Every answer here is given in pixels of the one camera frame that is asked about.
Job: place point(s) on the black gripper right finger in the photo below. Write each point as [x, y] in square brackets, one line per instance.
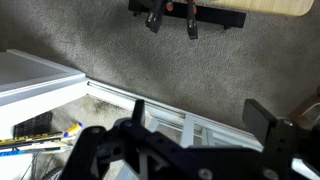
[258, 120]

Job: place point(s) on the light wooden table top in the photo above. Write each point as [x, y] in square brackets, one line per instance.
[281, 7]

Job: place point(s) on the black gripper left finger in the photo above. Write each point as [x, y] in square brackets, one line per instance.
[138, 115]

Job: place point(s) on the black crate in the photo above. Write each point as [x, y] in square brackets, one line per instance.
[37, 125]

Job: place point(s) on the silver blue bicycle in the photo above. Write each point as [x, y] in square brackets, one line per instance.
[53, 174]

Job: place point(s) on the bundle of skis and poles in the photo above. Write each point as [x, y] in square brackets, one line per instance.
[40, 143]

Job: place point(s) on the black clamp orange trigger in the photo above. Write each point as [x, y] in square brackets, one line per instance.
[154, 18]

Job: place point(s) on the white sliding glass door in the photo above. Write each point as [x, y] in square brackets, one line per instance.
[193, 130]

